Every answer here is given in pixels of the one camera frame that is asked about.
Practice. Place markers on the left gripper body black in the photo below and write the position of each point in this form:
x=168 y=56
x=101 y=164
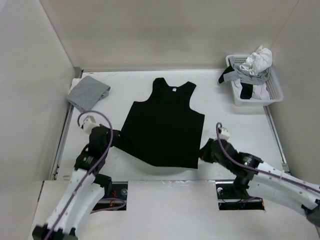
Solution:
x=107 y=145

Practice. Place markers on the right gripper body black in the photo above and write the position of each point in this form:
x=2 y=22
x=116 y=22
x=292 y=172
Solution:
x=222 y=162

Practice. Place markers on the black tank top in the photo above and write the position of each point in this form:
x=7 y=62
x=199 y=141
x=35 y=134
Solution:
x=164 y=130

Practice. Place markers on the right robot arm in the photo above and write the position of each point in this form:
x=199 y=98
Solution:
x=255 y=178

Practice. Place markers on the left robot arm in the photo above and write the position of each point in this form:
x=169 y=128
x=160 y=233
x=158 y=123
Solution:
x=87 y=192

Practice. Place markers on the folded grey tank top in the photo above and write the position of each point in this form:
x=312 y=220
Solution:
x=85 y=95

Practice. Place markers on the grey tank top in basket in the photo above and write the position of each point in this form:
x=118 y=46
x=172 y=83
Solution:
x=234 y=72

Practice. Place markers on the white folded garment under grey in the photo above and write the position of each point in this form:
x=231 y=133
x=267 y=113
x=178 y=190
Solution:
x=74 y=82

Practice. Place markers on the white plastic laundry basket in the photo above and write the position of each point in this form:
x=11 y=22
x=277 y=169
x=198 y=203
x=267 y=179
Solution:
x=272 y=86

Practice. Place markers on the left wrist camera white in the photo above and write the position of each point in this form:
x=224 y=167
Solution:
x=88 y=124

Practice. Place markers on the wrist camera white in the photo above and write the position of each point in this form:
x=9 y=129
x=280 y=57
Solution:
x=223 y=133
x=88 y=124

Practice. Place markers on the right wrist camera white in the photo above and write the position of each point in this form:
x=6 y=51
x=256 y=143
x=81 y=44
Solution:
x=223 y=133

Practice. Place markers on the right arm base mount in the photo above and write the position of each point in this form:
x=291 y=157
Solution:
x=225 y=200

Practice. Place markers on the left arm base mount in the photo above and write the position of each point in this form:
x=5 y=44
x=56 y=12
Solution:
x=115 y=198

